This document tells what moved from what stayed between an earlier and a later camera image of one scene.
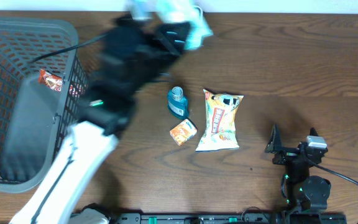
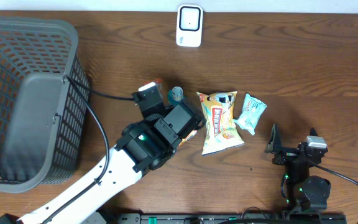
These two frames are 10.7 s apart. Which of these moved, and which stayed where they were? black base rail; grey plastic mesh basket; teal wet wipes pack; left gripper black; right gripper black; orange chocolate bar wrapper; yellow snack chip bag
Moved: teal wet wipes pack; yellow snack chip bag; orange chocolate bar wrapper; left gripper black
Stayed: right gripper black; grey plastic mesh basket; black base rail
